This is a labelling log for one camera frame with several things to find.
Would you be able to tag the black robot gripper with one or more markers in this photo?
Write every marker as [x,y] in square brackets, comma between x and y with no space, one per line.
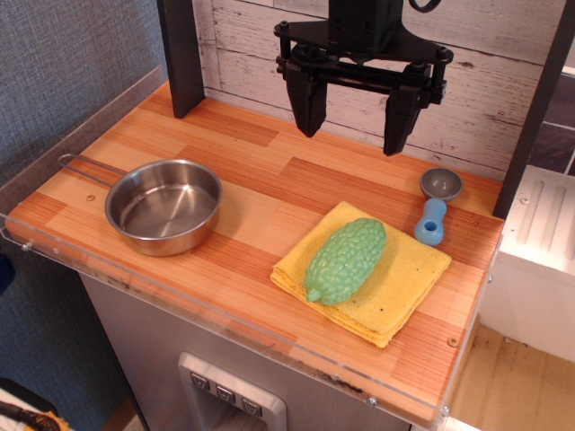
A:
[362,45]

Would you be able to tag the silver steel pot with handle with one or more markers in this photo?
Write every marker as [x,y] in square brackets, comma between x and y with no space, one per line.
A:
[159,209]

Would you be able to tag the blue and grey toy scoop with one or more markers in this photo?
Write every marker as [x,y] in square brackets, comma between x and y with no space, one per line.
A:
[439,186]

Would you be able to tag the green bitter melon toy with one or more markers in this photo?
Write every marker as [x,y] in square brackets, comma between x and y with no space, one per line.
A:
[345,262]

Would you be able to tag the folded yellow cloth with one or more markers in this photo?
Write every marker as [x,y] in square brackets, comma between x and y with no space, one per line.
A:
[402,278]

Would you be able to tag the silver toy fridge cabinet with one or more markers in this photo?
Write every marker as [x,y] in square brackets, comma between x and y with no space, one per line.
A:
[186,376]

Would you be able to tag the clear acrylic left guard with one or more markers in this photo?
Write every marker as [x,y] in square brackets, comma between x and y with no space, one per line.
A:
[32,175]

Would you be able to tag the yellow black object bottom left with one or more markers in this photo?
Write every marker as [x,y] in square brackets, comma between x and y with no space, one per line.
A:
[22,409]

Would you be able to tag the dark left upright post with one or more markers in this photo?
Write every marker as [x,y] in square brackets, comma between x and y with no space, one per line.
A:
[182,59]

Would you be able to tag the dark upright post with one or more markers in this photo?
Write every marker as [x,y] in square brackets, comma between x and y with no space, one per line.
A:
[182,59]
[544,92]

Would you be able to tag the dark right upright post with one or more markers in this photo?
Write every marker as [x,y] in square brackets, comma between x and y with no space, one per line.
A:
[544,92]

